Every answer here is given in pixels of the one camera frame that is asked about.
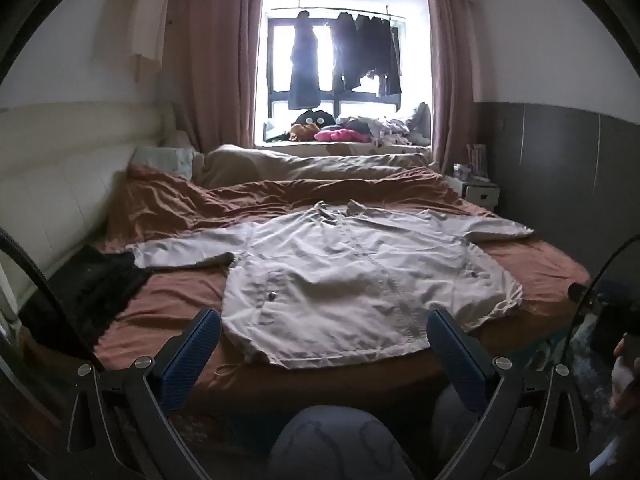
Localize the striped box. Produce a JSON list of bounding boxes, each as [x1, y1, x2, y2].
[[466, 144, 491, 181]]

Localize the dark hanging garment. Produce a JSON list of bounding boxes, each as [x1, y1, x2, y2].
[[330, 11, 366, 93], [287, 10, 322, 111], [356, 13, 402, 97]]

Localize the black cloth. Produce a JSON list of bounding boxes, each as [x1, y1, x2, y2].
[[20, 245, 153, 356]]

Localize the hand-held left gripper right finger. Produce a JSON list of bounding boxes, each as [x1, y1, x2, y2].
[[426, 308, 588, 480]]

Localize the grey wardrobe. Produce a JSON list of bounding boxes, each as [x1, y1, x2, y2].
[[475, 101, 640, 281]]

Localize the clothes rail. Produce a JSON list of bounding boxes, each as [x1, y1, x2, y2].
[[270, 7, 406, 20]]

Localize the pile of clothes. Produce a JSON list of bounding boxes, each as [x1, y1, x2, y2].
[[337, 102, 432, 147]]

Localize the beige duvet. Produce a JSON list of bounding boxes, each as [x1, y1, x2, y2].
[[202, 144, 441, 190]]

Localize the grey shaggy rug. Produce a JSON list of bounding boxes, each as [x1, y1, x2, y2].
[[537, 310, 621, 441]]

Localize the brown plush toy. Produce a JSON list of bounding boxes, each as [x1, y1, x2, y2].
[[287, 122, 318, 142]]

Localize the light patterned pillow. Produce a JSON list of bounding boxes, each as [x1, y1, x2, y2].
[[131, 146, 206, 181]]

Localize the cream hanging cloth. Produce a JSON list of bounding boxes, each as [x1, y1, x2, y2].
[[131, 0, 171, 78]]

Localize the white nightstand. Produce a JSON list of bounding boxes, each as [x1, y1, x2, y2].
[[446, 175, 501, 211]]

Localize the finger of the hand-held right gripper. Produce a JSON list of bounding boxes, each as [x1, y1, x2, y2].
[[568, 282, 598, 303]]

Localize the person's right hand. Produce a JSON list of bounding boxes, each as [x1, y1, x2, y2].
[[611, 332, 640, 418]]

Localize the beige jacket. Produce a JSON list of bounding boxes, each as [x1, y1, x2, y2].
[[127, 200, 535, 371]]

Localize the bed with brown sheet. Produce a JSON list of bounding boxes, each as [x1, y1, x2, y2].
[[20, 145, 593, 411]]

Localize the pink curtain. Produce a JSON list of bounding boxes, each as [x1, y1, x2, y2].
[[165, 0, 266, 153], [426, 0, 483, 176]]

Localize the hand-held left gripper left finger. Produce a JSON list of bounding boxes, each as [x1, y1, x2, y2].
[[59, 308, 222, 480]]

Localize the window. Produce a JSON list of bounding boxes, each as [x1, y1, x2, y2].
[[254, 0, 433, 148]]

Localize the black cable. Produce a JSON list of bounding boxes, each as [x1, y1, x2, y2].
[[0, 227, 98, 363]]

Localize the cream padded headboard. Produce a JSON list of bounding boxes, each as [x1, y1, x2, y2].
[[0, 101, 176, 321]]

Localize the black plush toy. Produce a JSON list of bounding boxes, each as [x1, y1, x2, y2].
[[292, 108, 337, 133]]

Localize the teal printed bed sheet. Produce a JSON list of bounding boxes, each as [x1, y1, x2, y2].
[[165, 407, 301, 461]]

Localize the pink cloth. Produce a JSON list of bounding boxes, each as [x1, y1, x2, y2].
[[313, 129, 373, 143]]

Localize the person's grey pants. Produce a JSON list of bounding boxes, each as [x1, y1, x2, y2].
[[270, 387, 483, 480]]

